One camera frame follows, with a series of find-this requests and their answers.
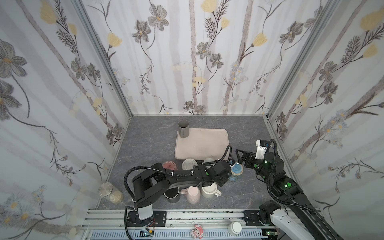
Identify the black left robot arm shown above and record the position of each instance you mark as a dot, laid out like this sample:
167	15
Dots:
147	184

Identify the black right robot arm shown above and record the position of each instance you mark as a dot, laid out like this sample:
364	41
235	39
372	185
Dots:
290	209

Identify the cream white mug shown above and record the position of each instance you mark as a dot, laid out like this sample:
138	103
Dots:
211	191

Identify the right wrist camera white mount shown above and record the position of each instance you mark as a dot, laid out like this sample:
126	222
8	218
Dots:
262	147

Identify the glass jar with lid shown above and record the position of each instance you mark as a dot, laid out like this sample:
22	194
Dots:
109	192

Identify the left aluminium corner post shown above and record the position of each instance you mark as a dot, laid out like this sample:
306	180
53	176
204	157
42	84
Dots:
102	54

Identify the pink patterned mug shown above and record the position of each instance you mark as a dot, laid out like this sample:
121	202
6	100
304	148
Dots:
170	165

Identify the beige plastic tray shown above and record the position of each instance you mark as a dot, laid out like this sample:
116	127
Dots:
202	144

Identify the aluminium corner frame post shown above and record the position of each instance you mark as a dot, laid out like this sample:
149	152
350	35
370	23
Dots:
303	54

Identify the light pink mug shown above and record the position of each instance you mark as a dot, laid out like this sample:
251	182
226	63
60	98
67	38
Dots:
192	194

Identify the pink cartoon figure sticker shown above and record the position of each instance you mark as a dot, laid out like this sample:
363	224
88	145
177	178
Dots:
197	232

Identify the white round cap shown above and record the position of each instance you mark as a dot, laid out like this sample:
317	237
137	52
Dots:
234	228

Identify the white black two-tone mug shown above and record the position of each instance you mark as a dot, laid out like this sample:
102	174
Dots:
209	162

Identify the blue butterfly mug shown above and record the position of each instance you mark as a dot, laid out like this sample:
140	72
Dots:
237	170

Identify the white ribbed mug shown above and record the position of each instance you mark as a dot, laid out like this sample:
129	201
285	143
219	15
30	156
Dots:
189	164

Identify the grey ceramic mug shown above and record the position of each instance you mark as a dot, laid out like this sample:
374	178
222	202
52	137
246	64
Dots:
184	128

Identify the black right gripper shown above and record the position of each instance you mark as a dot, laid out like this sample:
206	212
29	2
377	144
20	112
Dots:
245	157

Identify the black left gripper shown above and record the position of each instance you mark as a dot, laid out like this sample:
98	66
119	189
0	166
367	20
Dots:
224	182

